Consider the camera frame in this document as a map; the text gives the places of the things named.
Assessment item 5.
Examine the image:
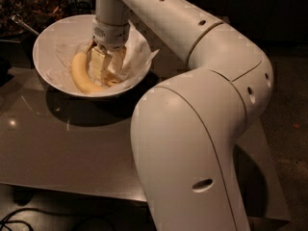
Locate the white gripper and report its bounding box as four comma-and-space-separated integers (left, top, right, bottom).
90, 17, 130, 81

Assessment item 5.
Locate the yellow banana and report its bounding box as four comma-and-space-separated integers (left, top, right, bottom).
71, 52, 104, 94
102, 69, 122, 87

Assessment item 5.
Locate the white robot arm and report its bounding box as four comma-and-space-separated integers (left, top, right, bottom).
93, 0, 273, 231

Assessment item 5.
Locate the white ceramic bowl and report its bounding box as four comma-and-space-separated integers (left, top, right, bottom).
32, 14, 153, 99

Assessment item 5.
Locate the glass bowl of snacks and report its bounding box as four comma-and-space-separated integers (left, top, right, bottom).
0, 0, 70, 39

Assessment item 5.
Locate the white paper liner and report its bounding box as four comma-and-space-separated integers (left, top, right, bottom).
45, 18, 160, 93

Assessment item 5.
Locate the dark wire basket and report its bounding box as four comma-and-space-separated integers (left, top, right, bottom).
68, 2, 91, 15

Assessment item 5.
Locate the metal spoon handle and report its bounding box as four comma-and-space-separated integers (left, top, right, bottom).
12, 14, 39, 36

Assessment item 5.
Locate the black cable on floor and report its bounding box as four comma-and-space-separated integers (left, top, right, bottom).
0, 207, 107, 231

